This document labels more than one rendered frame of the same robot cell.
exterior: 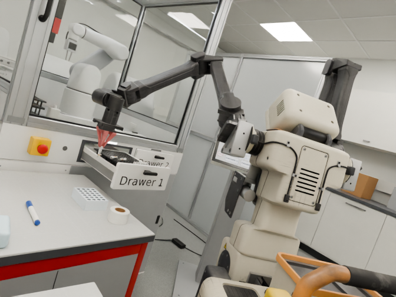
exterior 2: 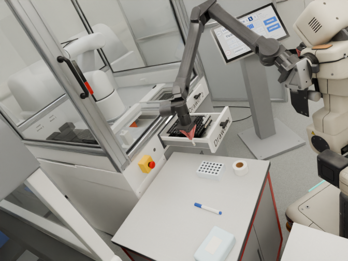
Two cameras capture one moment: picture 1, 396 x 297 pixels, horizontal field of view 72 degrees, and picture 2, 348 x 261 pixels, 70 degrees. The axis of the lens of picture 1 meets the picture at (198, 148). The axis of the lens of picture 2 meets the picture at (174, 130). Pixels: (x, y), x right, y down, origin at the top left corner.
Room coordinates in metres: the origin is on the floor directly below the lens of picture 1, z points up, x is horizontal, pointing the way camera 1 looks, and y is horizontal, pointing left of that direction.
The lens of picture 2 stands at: (0.04, 0.38, 1.65)
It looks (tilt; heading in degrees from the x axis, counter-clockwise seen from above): 31 degrees down; 2
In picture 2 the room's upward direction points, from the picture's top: 24 degrees counter-clockwise
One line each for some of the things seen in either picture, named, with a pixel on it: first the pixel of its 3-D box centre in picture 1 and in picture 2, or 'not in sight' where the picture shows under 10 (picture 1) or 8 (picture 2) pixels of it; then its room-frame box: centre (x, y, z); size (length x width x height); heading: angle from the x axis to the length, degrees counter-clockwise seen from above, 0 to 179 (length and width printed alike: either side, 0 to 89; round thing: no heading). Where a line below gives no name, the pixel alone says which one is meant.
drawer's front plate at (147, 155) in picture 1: (154, 160); (194, 100); (1.63, 0.23, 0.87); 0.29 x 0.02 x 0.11; 140
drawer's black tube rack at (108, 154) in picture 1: (119, 163); (189, 128); (1.31, 0.34, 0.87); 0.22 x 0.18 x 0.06; 50
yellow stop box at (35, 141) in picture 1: (39, 146); (146, 164); (1.12, 0.63, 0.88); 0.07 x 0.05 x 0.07; 140
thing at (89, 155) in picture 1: (118, 163); (188, 129); (1.31, 0.35, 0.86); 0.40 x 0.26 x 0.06; 50
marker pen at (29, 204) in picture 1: (32, 212); (207, 208); (0.79, 0.41, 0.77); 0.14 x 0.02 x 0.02; 44
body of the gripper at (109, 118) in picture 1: (110, 118); (185, 119); (1.05, 0.36, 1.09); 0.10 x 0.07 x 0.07; 139
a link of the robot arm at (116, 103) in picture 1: (114, 102); (179, 108); (1.05, 0.36, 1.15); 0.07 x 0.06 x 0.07; 68
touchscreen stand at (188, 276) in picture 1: (225, 226); (260, 95); (1.95, -0.37, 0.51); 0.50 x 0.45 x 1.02; 1
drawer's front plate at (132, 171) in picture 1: (143, 177); (220, 128); (1.18, 0.19, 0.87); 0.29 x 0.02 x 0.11; 140
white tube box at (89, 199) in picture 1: (89, 198); (211, 170); (1.00, 0.33, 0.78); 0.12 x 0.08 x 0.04; 48
